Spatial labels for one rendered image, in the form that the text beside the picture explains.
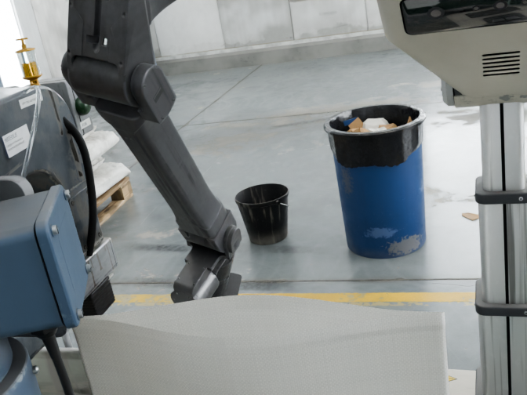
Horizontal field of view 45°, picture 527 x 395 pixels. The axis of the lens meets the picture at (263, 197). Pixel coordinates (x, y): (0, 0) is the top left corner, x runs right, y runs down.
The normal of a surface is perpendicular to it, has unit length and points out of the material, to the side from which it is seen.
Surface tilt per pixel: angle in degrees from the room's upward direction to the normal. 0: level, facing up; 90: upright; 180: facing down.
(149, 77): 105
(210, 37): 90
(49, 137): 90
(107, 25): 82
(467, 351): 0
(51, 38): 90
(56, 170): 90
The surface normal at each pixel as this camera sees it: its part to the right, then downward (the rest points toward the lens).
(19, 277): 0.15, 0.33
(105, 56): -0.43, 0.26
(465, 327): -0.16, -0.92
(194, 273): -0.11, -0.65
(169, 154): 0.87, 0.31
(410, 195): 0.57, 0.25
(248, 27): -0.26, 0.39
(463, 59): -0.13, 0.89
